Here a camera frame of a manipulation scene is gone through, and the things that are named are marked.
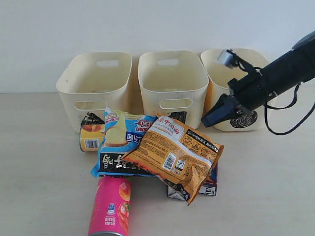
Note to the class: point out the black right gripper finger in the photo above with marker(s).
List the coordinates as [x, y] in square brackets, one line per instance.
[224, 109]

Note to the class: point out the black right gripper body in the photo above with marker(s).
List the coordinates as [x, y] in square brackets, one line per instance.
[250, 92]

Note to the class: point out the orange instant noodle packet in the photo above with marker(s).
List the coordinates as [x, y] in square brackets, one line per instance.
[177, 154]

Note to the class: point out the purple juice carton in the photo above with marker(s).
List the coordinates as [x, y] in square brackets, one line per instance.
[210, 185]

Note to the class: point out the blue white milk carton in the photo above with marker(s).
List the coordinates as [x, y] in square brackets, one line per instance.
[173, 193]

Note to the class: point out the blue instant noodle packet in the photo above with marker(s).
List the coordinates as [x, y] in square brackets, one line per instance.
[123, 133]

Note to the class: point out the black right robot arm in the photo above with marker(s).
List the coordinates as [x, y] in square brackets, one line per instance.
[292, 68]

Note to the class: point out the right cream plastic bin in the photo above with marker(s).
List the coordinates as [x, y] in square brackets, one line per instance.
[219, 76]

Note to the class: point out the cream plastic bin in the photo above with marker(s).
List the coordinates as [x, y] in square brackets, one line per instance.
[94, 81]
[219, 76]
[173, 81]

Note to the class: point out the middle cream plastic bin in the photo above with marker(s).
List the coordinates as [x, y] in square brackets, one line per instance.
[173, 81]

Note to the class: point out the left cream plastic bin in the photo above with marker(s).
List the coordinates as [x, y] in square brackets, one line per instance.
[94, 81]

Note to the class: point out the yellow chips can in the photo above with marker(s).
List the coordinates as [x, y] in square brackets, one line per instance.
[91, 137]

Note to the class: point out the pink chips can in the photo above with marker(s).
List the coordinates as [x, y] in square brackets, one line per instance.
[110, 215]

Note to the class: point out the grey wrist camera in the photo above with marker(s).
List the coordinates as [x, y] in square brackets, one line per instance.
[227, 58]

